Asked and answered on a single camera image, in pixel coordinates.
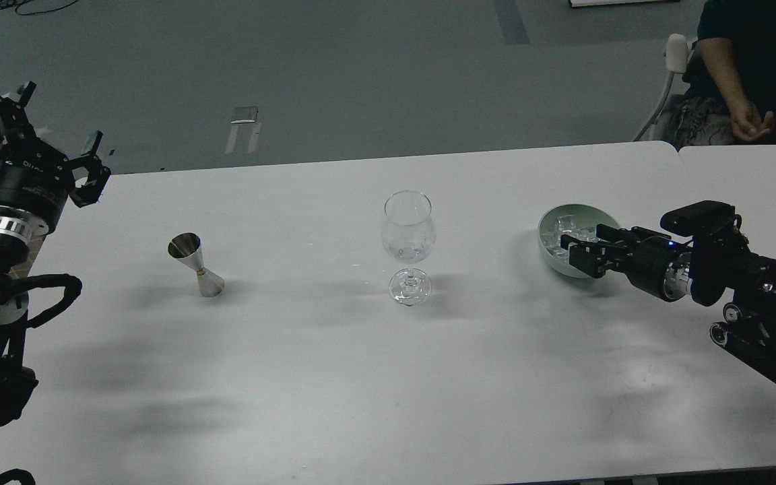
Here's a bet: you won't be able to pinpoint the green bowl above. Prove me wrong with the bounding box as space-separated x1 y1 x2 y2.
537 203 622 279

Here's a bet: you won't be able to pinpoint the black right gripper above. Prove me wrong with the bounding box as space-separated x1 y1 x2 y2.
560 224 692 302

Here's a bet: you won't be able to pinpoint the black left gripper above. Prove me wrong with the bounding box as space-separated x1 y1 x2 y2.
0 81 112 234

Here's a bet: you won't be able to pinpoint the clear ice cubes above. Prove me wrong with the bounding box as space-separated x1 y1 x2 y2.
542 214 597 262

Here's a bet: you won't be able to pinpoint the person's right hand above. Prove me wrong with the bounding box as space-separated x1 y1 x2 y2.
727 98 776 143

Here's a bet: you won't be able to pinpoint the metal floor plate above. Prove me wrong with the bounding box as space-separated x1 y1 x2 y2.
229 106 259 125

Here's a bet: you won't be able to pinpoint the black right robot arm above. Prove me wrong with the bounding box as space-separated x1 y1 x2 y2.
558 200 776 384

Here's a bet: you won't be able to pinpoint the grey chair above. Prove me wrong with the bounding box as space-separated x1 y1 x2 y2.
633 34 698 142

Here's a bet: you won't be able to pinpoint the steel double jigger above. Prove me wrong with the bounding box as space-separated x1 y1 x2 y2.
167 232 225 298

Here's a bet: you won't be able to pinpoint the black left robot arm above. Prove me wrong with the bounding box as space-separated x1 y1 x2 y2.
0 81 111 428

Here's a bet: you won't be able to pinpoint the person in teal shirt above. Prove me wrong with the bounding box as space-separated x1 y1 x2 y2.
663 1 776 150

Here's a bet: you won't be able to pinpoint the clear wine glass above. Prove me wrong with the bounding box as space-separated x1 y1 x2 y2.
380 190 437 306

